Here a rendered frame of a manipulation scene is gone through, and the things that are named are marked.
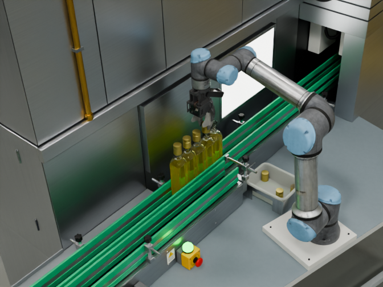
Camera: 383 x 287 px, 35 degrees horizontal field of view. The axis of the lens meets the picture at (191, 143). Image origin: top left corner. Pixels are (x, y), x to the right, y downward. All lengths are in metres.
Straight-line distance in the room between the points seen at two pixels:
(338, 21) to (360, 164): 0.71
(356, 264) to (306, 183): 1.40
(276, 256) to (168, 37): 0.99
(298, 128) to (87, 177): 0.82
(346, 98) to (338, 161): 0.39
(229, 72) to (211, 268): 0.80
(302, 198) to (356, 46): 1.05
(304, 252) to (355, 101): 1.01
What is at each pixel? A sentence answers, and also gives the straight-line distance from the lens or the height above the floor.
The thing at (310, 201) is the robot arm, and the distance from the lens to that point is 2.30.
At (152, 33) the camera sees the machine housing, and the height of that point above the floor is 1.59.
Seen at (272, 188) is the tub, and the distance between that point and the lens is 2.80.
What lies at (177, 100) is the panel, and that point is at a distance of 2.51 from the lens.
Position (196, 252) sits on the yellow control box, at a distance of 2.45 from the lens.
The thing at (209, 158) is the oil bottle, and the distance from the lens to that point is 2.59.
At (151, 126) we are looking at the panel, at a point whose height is 1.21.
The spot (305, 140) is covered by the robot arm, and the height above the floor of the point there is 1.38.
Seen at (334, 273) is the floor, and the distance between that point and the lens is 3.51.
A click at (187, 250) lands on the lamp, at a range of 2.43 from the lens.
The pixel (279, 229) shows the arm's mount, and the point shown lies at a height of 0.78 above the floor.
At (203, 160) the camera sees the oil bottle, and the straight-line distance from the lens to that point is 2.56.
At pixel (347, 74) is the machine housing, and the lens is 3.17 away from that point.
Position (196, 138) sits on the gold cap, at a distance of 2.48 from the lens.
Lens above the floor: 2.64
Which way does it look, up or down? 38 degrees down
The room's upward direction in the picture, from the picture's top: 3 degrees counter-clockwise
